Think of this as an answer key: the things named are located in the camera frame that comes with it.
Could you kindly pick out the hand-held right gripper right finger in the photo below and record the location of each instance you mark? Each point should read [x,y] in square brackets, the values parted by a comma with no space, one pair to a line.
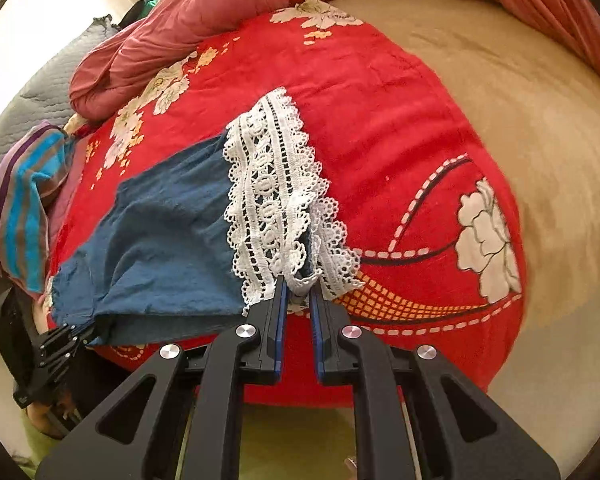
[317,330]

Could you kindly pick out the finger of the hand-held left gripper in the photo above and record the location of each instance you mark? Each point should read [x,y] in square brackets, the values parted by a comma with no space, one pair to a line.
[62,345]

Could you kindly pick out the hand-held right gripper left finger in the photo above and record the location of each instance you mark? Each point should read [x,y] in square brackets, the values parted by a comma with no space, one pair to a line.
[280,320]

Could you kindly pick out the blue denim pants lace trim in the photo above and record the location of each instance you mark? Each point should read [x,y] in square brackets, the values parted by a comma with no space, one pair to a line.
[170,240]

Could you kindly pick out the striped pillow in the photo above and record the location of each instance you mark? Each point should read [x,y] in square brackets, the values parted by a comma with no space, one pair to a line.
[20,210]

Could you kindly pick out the mauve quilted cloth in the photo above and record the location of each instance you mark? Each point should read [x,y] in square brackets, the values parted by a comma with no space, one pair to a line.
[67,185]

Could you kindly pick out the red floral blanket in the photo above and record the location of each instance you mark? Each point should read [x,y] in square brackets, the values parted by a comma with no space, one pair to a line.
[380,135]

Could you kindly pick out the pink quilt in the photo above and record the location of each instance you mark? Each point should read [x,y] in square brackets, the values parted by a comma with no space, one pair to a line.
[190,25]

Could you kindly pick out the beige bed sheet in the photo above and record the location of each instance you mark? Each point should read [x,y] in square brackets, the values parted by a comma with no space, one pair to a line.
[540,110]

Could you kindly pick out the dark green clothing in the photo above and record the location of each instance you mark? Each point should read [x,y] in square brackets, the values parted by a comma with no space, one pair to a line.
[147,6]

